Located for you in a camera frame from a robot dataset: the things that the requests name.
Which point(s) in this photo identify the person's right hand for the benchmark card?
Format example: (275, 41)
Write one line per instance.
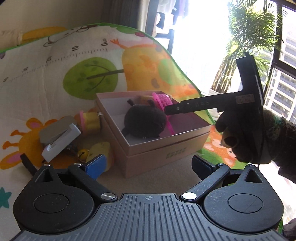
(242, 129)

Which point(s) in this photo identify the hanging laundry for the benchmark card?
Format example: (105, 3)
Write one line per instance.
(173, 7)

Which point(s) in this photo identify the black plush toy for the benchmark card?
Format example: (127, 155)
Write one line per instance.
(143, 120)

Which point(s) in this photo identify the long yellow bolster pillow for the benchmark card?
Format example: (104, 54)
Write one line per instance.
(41, 32)

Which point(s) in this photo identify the yellow bell keyring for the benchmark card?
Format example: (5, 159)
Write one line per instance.
(82, 154)

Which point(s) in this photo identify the yellow pink cupcake toy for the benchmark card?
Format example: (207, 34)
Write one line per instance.
(91, 120)

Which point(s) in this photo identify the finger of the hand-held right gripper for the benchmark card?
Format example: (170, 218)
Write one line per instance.
(203, 103)

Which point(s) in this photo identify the pink plastic toy basket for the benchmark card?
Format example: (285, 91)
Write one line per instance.
(161, 98)

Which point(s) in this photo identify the yellow knitted pouch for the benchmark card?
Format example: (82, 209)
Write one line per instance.
(144, 100)

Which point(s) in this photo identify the palm plant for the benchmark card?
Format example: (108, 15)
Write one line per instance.
(245, 30)

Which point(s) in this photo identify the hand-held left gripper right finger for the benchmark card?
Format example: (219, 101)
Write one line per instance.
(202, 166)

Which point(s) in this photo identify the black window frame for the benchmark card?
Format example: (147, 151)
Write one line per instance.
(277, 34)

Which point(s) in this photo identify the apartment building outside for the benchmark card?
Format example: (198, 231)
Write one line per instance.
(286, 92)

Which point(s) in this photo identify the grey and white stapler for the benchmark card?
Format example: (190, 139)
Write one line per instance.
(55, 129)

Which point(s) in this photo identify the printed cartoon play mat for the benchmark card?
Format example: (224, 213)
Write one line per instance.
(57, 58)

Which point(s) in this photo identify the pale yellow toy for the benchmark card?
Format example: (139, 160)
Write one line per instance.
(101, 149)

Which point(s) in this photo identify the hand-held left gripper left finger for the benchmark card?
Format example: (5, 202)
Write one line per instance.
(96, 166)

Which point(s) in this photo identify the pink cardboard box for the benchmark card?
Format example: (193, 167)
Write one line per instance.
(161, 150)

